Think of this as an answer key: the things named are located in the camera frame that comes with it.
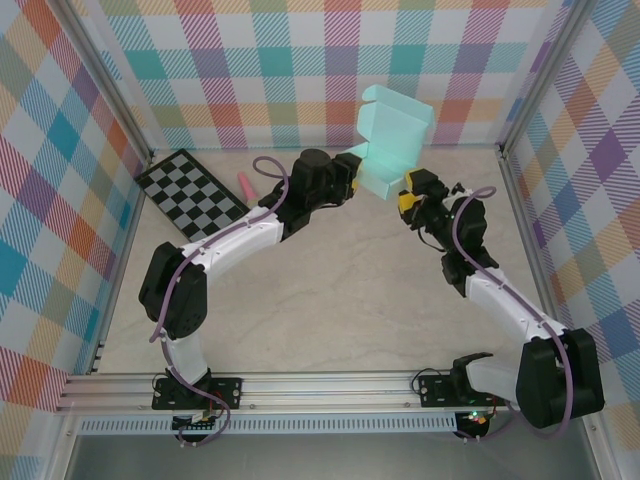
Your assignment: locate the mint green paper box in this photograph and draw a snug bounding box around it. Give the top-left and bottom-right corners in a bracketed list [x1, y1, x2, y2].
[344, 84, 435, 202]

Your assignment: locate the pink toy microphone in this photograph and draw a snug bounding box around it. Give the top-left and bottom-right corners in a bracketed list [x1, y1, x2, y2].
[236, 172, 261, 206]

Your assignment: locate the black grey checkerboard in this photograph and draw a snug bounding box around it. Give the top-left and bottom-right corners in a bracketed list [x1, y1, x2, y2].
[134, 148, 257, 242]

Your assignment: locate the small circuit board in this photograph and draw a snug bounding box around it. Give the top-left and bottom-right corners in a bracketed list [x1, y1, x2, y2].
[457, 409, 494, 432]
[172, 410, 224, 434]

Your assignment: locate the aluminium side rail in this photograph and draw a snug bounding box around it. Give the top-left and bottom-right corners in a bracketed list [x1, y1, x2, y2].
[88, 149, 154, 376]
[497, 144, 559, 326]

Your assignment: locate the aluminium frame post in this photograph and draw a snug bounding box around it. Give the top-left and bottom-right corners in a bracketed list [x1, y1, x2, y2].
[497, 0, 601, 161]
[52, 0, 154, 164]

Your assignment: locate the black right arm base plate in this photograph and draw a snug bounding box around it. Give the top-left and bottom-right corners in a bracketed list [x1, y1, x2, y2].
[417, 373, 510, 409]

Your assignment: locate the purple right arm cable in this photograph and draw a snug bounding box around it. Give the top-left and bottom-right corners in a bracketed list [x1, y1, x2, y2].
[452, 185, 575, 444]

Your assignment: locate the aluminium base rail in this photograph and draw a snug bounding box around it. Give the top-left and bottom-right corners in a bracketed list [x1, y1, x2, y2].
[54, 369, 609, 415]

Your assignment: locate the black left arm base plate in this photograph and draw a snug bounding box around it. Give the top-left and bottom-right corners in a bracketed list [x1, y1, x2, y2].
[152, 375, 245, 412]

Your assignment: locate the slotted grey cable duct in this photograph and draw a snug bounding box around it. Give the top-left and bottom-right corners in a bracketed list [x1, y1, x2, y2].
[77, 418, 461, 436]

